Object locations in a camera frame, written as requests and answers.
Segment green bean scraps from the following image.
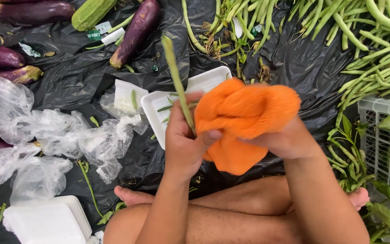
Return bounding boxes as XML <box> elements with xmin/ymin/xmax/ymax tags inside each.
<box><xmin>150</xmin><ymin>91</ymin><xmax>200</xmax><ymax>141</ymax></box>

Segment white paper label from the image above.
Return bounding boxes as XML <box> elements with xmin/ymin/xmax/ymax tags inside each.
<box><xmin>100</xmin><ymin>27</ymin><xmax>126</xmax><ymax>46</ymax></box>

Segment long green bean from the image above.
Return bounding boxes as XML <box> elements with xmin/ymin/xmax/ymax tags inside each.
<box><xmin>160</xmin><ymin>35</ymin><xmax>197</xmax><ymax>137</ymax></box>

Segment heap of green beans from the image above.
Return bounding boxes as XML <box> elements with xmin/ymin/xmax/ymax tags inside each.
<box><xmin>288</xmin><ymin>0</ymin><xmax>390</xmax><ymax>129</ymax></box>

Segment stack of white foam trays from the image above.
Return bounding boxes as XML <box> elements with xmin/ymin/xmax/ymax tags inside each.
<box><xmin>3</xmin><ymin>195</ymin><xmax>93</xmax><ymax>244</ymax></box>

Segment person's right hand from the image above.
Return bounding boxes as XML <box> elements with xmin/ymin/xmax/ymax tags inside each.
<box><xmin>238</xmin><ymin>115</ymin><xmax>321</xmax><ymax>160</ymax></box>

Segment black plastic sheet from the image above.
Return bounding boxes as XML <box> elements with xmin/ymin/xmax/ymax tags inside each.
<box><xmin>0</xmin><ymin>0</ymin><xmax>385</xmax><ymax>244</ymax></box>

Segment person's left hand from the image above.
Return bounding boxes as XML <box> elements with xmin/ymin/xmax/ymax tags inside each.
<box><xmin>164</xmin><ymin>91</ymin><xmax>223</xmax><ymax>182</ymax></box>

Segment heap of rooted green stalks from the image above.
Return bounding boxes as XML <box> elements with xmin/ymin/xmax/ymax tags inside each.
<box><xmin>181</xmin><ymin>0</ymin><xmax>288</xmax><ymax>84</ymax></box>

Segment orange fluffy cloth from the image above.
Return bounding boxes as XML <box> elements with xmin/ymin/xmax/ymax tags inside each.
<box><xmin>194</xmin><ymin>77</ymin><xmax>301</xmax><ymax>176</ymax></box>

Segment white plastic basket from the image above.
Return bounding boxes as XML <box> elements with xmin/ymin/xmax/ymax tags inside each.
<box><xmin>357</xmin><ymin>96</ymin><xmax>390</xmax><ymax>208</ymax></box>

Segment thin green stem with leaf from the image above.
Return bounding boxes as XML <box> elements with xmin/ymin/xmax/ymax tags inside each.
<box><xmin>76</xmin><ymin>159</ymin><xmax>127</xmax><ymax>225</ymax></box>

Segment broken white foam piece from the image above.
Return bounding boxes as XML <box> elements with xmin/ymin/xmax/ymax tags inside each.
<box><xmin>114</xmin><ymin>79</ymin><xmax>149</xmax><ymax>114</ymax></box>

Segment crumpled clear plastic wrap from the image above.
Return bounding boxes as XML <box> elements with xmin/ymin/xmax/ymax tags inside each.
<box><xmin>100</xmin><ymin>92</ymin><xmax>150</xmax><ymax>136</ymax></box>
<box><xmin>0</xmin><ymin>144</ymin><xmax>74</xmax><ymax>206</ymax></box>
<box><xmin>77</xmin><ymin>117</ymin><xmax>135</xmax><ymax>185</ymax></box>
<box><xmin>0</xmin><ymin>76</ymin><xmax>91</xmax><ymax>160</ymax></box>

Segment person's bare legs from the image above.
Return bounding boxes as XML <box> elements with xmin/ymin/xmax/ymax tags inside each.
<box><xmin>103</xmin><ymin>174</ymin><xmax>370</xmax><ymax>244</ymax></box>

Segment loose green leaves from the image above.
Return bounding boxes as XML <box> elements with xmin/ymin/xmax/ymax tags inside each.
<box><xmin>364</xmin><ymin>180</ymin><xmax>390</xmax><ymax>244</ymax></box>

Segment green cucumber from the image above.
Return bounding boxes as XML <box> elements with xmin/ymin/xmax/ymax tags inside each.
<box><xmin>71</xmin><ymin>0</ymin><xmax>118</xmax><ymax>32</ymax></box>

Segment torn pale label scrap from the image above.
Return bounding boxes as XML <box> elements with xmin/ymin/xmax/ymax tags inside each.
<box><xmin>18</xmin><ymin>40</ymin><xmax>42</xmax><ymax>58</ymax></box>

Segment white foam tray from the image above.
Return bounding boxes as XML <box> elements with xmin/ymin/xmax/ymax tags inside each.
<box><xmin>141</xmin><ymin>66</ymin><xmax>233</xmax><ymax>150</ymax></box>

